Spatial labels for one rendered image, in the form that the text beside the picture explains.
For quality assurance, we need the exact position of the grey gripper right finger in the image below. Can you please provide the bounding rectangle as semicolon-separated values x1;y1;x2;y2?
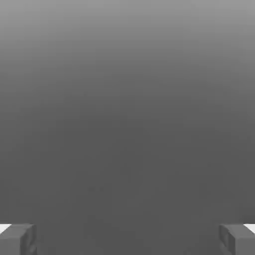
218;223;255;255

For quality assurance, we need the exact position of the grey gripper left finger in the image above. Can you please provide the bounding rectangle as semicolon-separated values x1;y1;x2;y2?
0;223;37;255

